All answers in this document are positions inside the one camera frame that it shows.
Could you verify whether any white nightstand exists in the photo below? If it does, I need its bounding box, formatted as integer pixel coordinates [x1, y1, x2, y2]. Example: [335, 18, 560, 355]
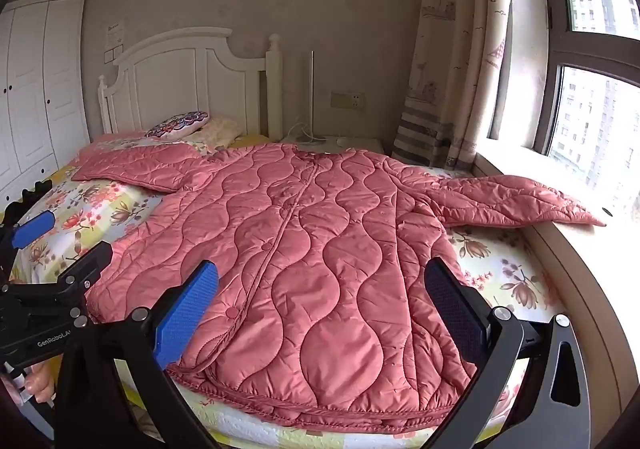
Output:
[280, 135, 386, 157]

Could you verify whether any person's left hand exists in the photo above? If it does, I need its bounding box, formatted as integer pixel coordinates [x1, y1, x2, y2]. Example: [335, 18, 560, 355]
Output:
[0, 361, 57, 410]

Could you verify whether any yellow bed sheet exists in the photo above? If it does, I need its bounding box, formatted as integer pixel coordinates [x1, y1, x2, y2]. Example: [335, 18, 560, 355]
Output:
[232, 133, 273, 148]

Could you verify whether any wall power outlet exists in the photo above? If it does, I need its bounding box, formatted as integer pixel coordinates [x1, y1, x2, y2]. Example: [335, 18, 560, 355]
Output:
[330, 90, 365, 108]

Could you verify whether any purple patterned cushion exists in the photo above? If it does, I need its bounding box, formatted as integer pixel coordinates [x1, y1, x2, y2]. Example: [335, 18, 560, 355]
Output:
[146, 111, 211, 138]

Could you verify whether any cream pillow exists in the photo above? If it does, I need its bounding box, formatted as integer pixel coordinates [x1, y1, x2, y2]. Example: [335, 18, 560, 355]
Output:
[197, 116, 246, 150]

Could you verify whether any dark framed window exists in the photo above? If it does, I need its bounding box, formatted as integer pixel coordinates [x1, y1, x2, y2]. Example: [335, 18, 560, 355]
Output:
[532, 0, 640, 210]

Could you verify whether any paper notice on wall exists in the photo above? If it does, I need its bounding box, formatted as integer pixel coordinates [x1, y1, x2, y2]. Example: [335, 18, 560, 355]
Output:
[104, 20, 126, 64]

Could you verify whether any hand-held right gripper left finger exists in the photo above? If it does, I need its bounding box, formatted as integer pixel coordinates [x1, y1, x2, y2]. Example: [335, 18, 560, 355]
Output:
[55, 260, 221, 449]

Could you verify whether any slim floor lamp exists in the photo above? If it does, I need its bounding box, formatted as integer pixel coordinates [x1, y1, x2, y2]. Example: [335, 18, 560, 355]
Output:
[289, 50, 328, 142]

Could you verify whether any printed beige curtain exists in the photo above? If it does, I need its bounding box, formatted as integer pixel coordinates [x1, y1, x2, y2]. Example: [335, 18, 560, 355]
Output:
[391, 0, 516, 170]

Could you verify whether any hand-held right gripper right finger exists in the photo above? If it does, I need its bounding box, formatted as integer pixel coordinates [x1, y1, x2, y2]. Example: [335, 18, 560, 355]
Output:
[422, 256, 593, 449]

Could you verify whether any white wardrobe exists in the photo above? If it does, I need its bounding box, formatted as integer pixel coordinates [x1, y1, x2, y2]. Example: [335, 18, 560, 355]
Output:
[0, 0, 91, 202]

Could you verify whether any pink quilted jacket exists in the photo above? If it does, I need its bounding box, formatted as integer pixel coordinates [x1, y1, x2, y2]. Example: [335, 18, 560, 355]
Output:
[71, 141, 608, 430]

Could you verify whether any white wooden headboard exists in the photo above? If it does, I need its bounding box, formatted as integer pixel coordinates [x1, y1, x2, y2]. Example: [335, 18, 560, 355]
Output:
[97, 27, 283, 142]

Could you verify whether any beige window sill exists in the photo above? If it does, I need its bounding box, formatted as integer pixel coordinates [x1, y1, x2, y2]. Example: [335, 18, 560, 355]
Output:
[472, 149, 640, 430]

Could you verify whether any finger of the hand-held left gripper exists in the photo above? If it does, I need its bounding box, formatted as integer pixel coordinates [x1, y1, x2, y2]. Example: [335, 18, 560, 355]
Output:
[54, 241, 113, 302]
[0, 179, 56, 275]

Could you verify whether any floral bed sheet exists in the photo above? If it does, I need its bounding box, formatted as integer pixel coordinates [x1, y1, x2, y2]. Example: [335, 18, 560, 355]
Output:
[10, 134, 561, 449]

